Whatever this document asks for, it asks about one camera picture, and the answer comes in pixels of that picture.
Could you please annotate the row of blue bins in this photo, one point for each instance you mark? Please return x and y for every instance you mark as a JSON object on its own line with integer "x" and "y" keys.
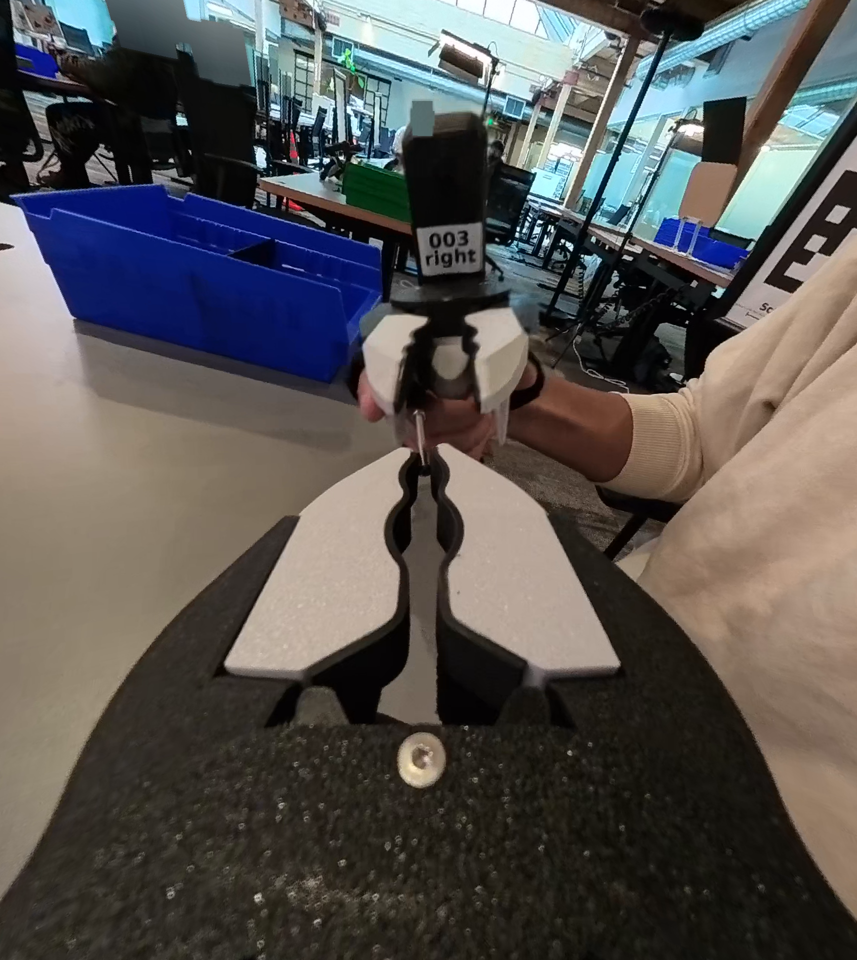
{"x": 721, "y": 251}

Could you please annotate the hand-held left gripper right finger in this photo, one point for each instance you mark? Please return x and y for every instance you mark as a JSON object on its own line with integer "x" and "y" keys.
{"x": 518, "y": 585}

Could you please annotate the black panel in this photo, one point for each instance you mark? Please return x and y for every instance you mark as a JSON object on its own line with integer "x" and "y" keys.
{"x": 725, "y": 127}

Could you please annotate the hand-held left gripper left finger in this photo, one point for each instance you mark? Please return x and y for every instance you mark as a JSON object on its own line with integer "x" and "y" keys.
{"x": 323, "y": 585}

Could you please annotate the silver m3 bolt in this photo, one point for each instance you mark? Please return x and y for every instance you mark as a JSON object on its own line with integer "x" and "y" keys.
{"x": 420, "y": 435}

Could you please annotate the cardboard sheet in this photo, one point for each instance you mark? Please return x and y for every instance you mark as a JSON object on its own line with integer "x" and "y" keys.
{"x": 706, "y": 191}

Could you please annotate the studio light panel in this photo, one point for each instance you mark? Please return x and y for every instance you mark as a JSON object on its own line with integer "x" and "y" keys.
{"x": 466, "y": 60}

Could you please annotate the wooden table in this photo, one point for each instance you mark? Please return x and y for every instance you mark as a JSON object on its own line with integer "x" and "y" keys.
{"x": 308, "y": 195}

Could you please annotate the long wooden desk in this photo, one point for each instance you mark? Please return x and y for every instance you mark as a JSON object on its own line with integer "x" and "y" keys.
{"x": 668, "y": 261}

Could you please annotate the person's right hand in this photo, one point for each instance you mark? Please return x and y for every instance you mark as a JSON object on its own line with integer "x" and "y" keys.
{"x": 458, "y": 427}

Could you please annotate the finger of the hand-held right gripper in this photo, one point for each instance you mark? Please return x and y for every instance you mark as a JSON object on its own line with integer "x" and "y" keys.
{"x": 383, "y": 360}
{"x": 503, "y": 352}

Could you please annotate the black and white marker board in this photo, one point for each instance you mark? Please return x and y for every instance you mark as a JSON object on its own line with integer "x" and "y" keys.
{"x": 848, "y": 157}

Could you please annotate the blue plastic parts bin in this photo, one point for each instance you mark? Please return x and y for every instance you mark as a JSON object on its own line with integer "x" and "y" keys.
{"x": 173, "y": 300}

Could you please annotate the black light stand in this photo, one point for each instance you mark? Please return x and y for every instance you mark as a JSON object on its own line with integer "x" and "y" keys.
{"x": 672, "y": 22}

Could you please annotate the green plastic bin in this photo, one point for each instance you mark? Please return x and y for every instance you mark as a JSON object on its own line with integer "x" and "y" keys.
{"x": 376, "y": 191}

